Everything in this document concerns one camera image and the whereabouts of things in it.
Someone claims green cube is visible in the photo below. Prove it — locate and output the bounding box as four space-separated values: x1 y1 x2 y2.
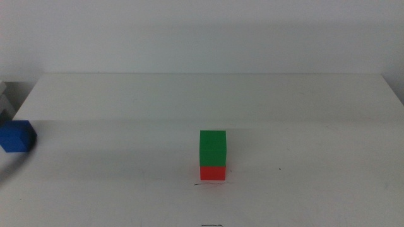
199 130 227 168

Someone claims red cube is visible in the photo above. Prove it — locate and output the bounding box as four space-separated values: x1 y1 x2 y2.
199 165 227 182

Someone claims blue cube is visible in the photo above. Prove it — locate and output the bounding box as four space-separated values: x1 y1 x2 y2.
0 119 38 153

